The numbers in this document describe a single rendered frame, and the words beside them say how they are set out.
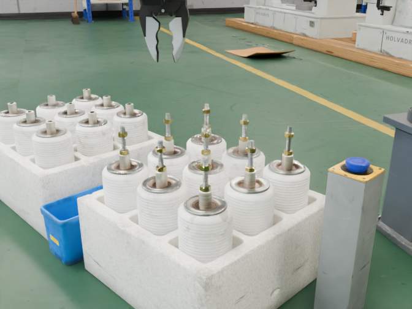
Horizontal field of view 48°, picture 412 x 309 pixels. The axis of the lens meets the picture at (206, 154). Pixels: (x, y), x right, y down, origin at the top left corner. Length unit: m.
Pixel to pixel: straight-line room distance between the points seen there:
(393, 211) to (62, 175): 0.82
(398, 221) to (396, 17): 2.61
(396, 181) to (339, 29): 3.21
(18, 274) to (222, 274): 0.53
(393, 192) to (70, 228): 0.78
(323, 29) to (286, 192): 3.38
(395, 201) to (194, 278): 0.63
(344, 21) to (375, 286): 3.47
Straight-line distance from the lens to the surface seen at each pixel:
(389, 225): 1.28
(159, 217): 0.86
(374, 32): 3.63
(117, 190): 0.94
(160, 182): 0.87
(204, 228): 0.77
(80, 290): 1.05
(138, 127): 1.30
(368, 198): 0.82
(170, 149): 1.02
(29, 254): 1.21
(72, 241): 1.10
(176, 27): 0.95
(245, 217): 0.86
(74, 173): 1.19
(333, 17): 4.28
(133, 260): 0.91
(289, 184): 0.93
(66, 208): 1.18
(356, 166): 0.81
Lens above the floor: 0.63
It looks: 22 degrees down
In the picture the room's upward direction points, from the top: straight up
